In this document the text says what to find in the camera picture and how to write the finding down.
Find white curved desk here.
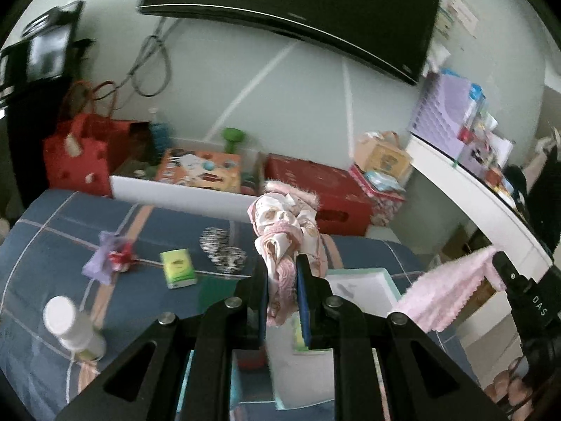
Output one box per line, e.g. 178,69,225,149
407,134,555,273

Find white pill bottle green label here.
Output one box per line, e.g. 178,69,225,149
43,295,107,362

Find red cardboard box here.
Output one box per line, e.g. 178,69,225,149
263,153,373,236

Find small black screen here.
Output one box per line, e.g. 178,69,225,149
22,2,84,84

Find teal shallow cardboard box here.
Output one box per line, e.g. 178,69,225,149
263,267,401,410

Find red patterned tin box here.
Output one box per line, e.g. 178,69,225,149
349,163,406,228

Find purple thin cloth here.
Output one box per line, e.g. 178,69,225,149
82,232,132,286

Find red pink chenille bow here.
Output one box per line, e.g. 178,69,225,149
109,248,136,273

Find beige carry box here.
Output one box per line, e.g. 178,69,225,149
354,131,413,180

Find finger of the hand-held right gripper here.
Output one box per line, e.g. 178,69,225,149
492,249,533,303

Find red tote bag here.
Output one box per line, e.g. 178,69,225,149
43,81,121,196

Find light blue plastic packet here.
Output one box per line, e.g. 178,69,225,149
364,170,406,194

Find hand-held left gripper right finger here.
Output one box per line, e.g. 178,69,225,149
296,253,511,421

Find pink fluffy cloth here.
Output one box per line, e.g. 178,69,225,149
388,246,509,334

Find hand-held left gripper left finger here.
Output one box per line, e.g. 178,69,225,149
55,261,270,421

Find blue pump bottle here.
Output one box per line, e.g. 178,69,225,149
148,109,174,152

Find white bed board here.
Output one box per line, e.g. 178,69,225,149
109,175,268,211

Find colourful desk clutter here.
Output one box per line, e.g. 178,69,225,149
456,83,515,185

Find green dumbbell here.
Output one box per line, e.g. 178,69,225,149
221,128,248,155

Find dark cloth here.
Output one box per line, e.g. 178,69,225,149
504,140,561,264

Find pink cream scrunchie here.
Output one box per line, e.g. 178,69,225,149
246,179,329,327

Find black cables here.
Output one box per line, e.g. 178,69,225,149
116,18,176,97

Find person's right hand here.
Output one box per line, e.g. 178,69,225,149
484,357,542,419

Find orange toy box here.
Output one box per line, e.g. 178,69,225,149
154,149,243,194

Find purple perforated desk organizer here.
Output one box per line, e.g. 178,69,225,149
407,70,483,172

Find black cabinet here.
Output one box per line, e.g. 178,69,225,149
0,2,95,211

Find blue plaid blanket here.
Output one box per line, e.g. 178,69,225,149
0,188,483,421

